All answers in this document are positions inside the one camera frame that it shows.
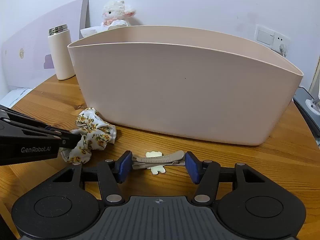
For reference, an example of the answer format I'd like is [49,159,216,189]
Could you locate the lilac bed headboard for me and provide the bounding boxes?
[1,0,89,97]

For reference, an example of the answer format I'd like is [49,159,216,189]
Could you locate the white plush lamb toy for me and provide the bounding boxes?
[101,0,136,27]

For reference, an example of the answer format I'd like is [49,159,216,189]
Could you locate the gold white tissue box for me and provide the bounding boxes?
[80,25,108,38]

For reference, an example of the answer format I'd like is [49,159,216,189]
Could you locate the cream thermos bottle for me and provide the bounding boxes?
[48,24,75,80]

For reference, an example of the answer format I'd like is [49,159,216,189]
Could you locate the floral fabric scrunchie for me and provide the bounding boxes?
[59,107,117,164]

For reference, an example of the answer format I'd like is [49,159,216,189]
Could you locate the beige flower hair clip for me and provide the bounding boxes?
[132,150,185,175]

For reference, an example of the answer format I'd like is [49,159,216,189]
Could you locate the white wall switch socket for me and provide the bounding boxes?
[255,24,291,57]

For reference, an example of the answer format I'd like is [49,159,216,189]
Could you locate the white phone stand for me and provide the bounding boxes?
[305,90,320,116]

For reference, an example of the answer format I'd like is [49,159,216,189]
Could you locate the beige plastic storage basket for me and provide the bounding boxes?
[68,25,303,145]

